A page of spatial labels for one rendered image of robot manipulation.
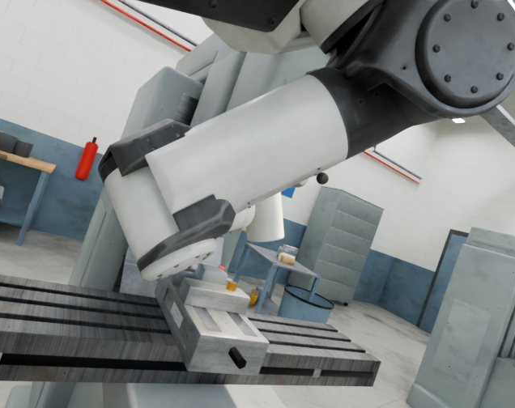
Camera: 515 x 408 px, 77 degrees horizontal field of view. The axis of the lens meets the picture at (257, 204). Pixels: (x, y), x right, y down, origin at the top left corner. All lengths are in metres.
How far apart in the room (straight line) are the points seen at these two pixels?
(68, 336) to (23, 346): 0.06
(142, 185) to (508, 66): 0.31
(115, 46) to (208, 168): 4.83
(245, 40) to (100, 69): 4.65
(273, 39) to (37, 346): 0.58
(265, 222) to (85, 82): 4.54
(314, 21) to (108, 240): 0.92
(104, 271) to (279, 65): 0.80
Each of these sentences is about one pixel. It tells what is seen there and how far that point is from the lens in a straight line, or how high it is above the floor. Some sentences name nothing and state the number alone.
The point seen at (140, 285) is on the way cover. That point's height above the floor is 0.91.
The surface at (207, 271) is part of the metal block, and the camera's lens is 0.77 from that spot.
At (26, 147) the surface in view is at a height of 0.99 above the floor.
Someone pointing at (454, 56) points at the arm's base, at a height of 1.39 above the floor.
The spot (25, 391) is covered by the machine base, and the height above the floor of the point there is 0.20.
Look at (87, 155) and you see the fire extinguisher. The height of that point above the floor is 1.13.
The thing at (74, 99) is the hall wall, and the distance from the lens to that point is 4.93.
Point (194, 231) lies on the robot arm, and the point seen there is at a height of 1.20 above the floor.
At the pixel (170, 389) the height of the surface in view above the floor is 0.85.
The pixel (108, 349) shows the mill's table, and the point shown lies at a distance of 0.69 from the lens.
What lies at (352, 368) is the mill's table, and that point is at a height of 0.90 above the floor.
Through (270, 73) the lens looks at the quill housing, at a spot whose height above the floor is 1.51.
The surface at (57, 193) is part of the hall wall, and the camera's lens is 4.94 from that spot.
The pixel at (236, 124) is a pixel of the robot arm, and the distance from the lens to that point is 0.28.
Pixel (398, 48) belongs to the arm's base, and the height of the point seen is 1.38.
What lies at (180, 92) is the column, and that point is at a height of 1.50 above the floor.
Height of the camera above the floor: 1.24
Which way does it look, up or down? level
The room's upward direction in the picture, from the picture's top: 20 degrees clockwise
